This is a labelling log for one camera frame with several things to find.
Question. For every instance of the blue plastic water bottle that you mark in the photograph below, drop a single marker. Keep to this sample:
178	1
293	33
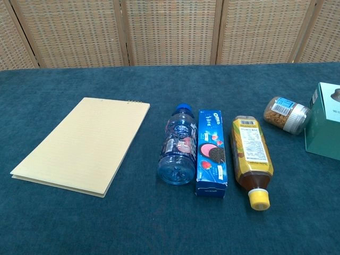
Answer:
176	148

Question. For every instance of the blue Oreo cookie box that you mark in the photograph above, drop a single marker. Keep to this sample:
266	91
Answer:
211	159

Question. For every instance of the teal speaker box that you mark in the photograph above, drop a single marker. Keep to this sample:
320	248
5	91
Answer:
322	132

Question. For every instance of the yellow-capped tea bottle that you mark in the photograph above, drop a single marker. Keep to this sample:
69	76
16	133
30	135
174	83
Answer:
251	151

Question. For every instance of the clear jar of nuts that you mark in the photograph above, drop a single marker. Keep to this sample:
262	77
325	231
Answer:
284	114

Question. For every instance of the tan spiral lined notebook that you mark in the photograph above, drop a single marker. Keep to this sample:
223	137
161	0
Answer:
79	148

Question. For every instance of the dark blue tablecloth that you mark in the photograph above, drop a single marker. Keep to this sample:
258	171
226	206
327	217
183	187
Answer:
159	225

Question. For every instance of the woven rattan folding screen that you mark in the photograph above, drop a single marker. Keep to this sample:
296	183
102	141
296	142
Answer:
170	32

